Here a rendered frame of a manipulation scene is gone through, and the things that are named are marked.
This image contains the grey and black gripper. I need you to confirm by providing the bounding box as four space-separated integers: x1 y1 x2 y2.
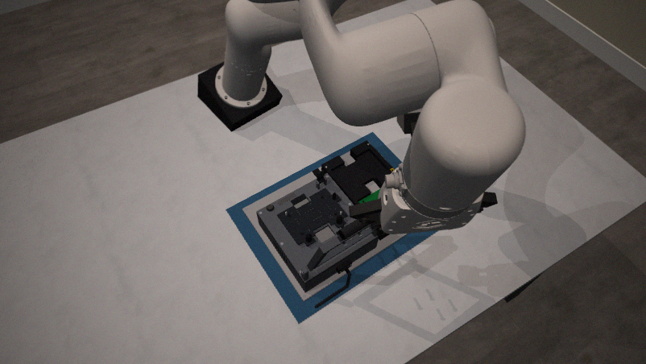
349 181 498 236

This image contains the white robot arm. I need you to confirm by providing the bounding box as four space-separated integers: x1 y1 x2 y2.
215 0 526 219

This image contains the green circuit board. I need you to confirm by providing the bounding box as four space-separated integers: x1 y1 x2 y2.
359 189 380 204

